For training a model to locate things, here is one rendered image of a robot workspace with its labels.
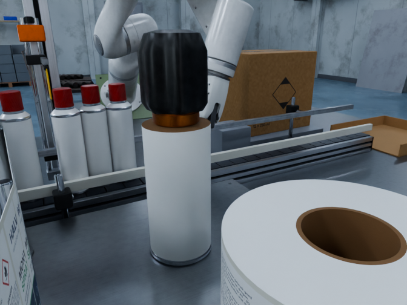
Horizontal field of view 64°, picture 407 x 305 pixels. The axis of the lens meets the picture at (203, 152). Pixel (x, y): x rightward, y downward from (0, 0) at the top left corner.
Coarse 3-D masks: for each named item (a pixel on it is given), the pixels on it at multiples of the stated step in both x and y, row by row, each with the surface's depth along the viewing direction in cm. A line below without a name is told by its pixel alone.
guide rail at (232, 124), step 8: (296, 112) 94; (304, 112) 95; (312, 112) 96; (320, 112) 98; (328, 112) 100; (240, 120) 86; (248, 120) 86; (256, 120) 88; (264, 120) 89; (272, 120) 90; (216, 128) 82; (224, 128) 83; (136, 136) 73; (40, 152) 64; (48, 152) 65; (56, 152) 66
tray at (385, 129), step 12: (360, 120) 123; (372, 120) 126; (384, 120) 130; (396, 120) 125; (372, 132) 120; (384, 132) 120; (396, 132) 120; (372, 144) 107; (384, 144) 106; (396, 144) 106; (396, 156) 97
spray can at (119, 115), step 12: (108, 84) 64; (120, 84) 64; (120, 96) 64; (108, 108) 64; (120, 108) 64; (108, 120) 65; (120, 120) 65; (132, 120) 67; (108, 132) 67; (120, 132) 66; (132, 132) 67; (120, 144) 66; (132, 144) 68; (120, 156) 67; (132, 156) 68; (120, 168) 68; (132, 180) 70
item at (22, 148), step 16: (0, 96) 55; (16, 96) 56; (16, 112) 57; (16, 128) 56; (32, 128) 59; (16, 144) 57; (32, 144) 59; (16, 160) 58; (32, 160) 59; (16, 176) 59; (32, 176) 60
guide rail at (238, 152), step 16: (352, 128) 96; (368, 128) 99; (272, 144) 82; (288, 144) 85; (96, 176) 64; (112, 176) 65; (128, 176) 66; (144, 176) 68; (32, 192) 59; (48, 192) 60
